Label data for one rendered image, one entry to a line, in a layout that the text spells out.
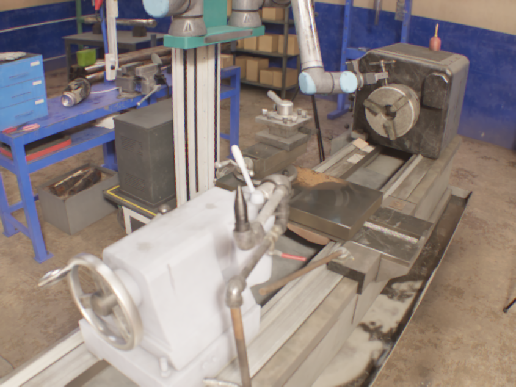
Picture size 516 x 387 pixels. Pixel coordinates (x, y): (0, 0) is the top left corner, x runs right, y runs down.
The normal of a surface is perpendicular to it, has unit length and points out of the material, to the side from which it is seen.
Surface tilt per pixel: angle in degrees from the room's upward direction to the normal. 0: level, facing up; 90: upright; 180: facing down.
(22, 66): 90
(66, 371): 0
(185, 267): 82
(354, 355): 0
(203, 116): 90
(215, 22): 90
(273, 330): 0
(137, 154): 90
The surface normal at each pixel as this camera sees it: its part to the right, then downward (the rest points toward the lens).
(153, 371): 0.04, -0.88
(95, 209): 0.85, 0.27
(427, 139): -0.57, 0.37
